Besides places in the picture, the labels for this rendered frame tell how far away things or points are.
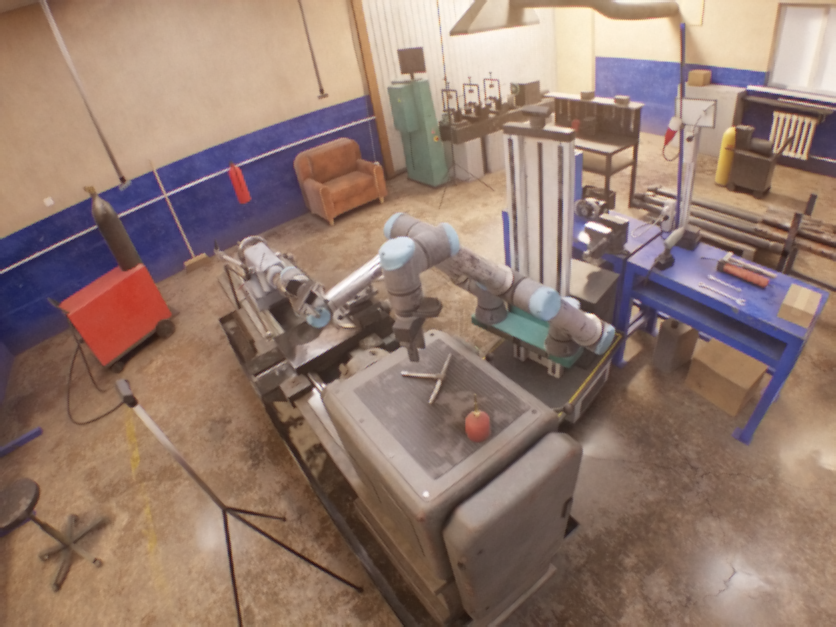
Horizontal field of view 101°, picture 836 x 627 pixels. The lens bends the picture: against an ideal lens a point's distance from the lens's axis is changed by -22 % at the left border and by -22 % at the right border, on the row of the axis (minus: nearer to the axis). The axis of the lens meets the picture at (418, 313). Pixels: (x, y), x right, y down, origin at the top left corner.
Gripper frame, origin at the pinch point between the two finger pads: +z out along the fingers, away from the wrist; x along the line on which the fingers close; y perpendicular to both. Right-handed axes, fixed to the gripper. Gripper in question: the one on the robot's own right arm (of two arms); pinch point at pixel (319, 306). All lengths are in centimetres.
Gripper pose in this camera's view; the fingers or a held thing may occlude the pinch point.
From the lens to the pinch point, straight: 166.5
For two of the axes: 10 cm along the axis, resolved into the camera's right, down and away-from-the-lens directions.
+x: -5.0, 8.6, 1.0
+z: 5.8, 4.2, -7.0
